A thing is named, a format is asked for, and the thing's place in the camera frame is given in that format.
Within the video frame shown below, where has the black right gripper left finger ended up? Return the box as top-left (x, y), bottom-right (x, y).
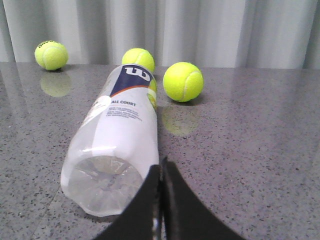
top-left (96, 165), bottom-right (161, 240)

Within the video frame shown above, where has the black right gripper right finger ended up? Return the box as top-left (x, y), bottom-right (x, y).
top-left (160, 157), bottom-right (243, 240)

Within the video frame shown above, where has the clear plastic tennis ball can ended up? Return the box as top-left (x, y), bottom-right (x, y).
top-left (60, 64), bottom-right (159, 217)

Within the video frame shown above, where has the yellow tennis ball far right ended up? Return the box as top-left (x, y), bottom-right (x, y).
top-left (162, 62), bottom-right (205, 103)

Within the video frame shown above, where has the yellow tennis ball right-centre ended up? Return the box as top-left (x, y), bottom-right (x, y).
top-left (121, 48), bottom-right (155, 73)

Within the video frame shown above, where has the yellow tennis ball middle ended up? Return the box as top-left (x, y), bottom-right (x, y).
top-left (34, 40), bottom-right (69, 71)

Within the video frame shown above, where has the white pleated curtain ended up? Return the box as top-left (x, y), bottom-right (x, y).
top-left (0, 0), bottom-right (320, 69)

